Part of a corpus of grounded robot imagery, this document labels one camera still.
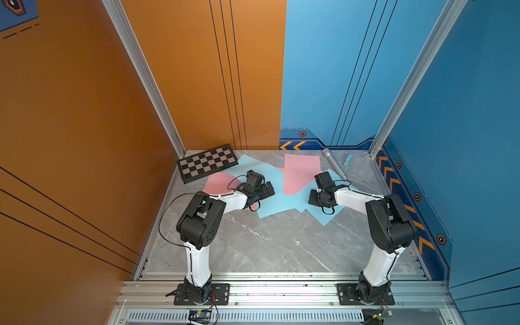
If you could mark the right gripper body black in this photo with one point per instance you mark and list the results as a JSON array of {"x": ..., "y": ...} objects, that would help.
[{"x": 316, "y": 198}]

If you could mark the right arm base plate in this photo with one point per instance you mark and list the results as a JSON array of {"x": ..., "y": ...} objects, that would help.
[{"x": 349, "y": 295}]

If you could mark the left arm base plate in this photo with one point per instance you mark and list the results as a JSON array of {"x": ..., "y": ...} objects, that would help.
[{"x": 219, "y": 295}]

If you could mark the green circuit board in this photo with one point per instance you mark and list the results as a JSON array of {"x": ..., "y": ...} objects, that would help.
[
  {"x": 373, "y": 317},
  {"x": 203, "y": 317}
]

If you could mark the aluminium rail frame front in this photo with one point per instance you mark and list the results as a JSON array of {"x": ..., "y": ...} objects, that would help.
[{"x": 283, "y": 299}]

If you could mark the right green circuit board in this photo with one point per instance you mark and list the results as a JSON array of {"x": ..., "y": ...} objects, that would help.
[{"x": 373, "y": 317}]

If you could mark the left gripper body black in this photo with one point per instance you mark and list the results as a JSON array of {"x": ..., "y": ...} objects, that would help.
[{"x": 256, "y": 196}]

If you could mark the left aluminium corner post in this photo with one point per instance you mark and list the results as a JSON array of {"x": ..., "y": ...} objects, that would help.
[{"x": 131, "y": 44}]

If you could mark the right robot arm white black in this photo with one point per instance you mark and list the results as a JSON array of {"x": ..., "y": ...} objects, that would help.
[{"x": 391, "y": 229}]

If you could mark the black white checkerboard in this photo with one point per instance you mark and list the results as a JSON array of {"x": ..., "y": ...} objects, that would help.
[{"x": 206, "y": 163}]

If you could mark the light blue paper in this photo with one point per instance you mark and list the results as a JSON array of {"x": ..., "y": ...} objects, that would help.
[
  {"x": 270, "y": 173},
  {"x": 326, "y": 215},
  {"x": 281, "y": 202}
]

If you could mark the right aluminium corner post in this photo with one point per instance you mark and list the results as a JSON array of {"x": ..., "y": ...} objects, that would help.
[{"x": 441, "y": 29}]

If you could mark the silver microphone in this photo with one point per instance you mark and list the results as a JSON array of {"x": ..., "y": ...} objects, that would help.
[{"x": 334, "y": 163}]

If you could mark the left green circuit board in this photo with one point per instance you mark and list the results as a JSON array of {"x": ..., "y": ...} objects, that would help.
[{"x": 203, "y": 317}]

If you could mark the aluminium corner post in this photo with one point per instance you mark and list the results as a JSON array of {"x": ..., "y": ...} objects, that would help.
[
  {"x": 441, "y": 29},
  {"x": 131, "y": 44}
]

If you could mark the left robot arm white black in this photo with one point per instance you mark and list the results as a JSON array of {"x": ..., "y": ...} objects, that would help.
[{"x": 199, "y": 224}]

